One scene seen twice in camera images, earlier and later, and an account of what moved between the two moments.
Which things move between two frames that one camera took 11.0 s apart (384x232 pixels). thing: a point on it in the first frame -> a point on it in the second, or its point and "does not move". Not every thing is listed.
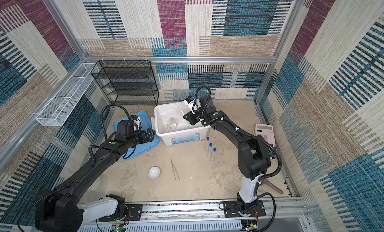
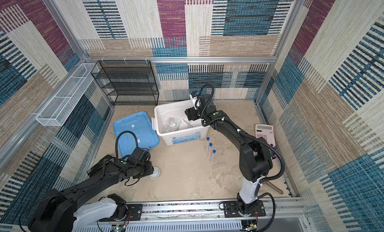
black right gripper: x=191 y=120 does not move
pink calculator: x=267 y=132 does not move
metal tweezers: x=173 y=166 -> x=187 y=123
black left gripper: x=150 y=136 -> x=150 y=169
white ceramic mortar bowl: x=154 y=172 does not move
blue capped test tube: x=208 y=139 does not move
